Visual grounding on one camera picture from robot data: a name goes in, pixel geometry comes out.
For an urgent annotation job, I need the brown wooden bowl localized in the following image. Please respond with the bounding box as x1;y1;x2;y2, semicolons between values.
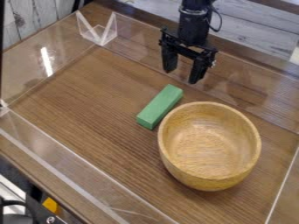
157;101;261;192

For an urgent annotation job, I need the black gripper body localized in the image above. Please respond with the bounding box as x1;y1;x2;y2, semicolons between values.
158;6;217;67

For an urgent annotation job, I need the clear acrylic enclosure wall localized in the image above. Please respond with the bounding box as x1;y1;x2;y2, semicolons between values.
0;4;299;224

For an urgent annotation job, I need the clear acrylic corner bracket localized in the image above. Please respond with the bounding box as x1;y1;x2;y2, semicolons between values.
76;11;117;46

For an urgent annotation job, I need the green rectangular block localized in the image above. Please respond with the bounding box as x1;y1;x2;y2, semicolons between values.
136;84;182;130

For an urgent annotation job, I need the yellow label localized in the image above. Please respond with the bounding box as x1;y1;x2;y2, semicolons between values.
41;198;60;214

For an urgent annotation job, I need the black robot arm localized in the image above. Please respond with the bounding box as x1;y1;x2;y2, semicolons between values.
158;0;221;84

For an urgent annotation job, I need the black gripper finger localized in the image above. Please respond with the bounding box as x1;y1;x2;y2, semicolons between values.
161;45;177;73
188;58;208;84

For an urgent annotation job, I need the black cable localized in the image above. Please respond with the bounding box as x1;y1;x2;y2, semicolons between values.
0;199;40;224

